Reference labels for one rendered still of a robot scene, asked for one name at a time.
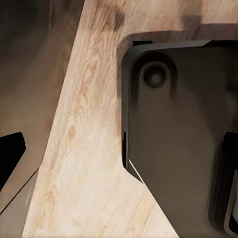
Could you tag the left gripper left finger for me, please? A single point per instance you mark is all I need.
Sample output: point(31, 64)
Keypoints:
point(12, 148)

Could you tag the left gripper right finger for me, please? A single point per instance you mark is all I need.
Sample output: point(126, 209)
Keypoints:
point(230, 148)

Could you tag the dishwasher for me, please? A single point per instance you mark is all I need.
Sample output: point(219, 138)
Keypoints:
point(13, 217)

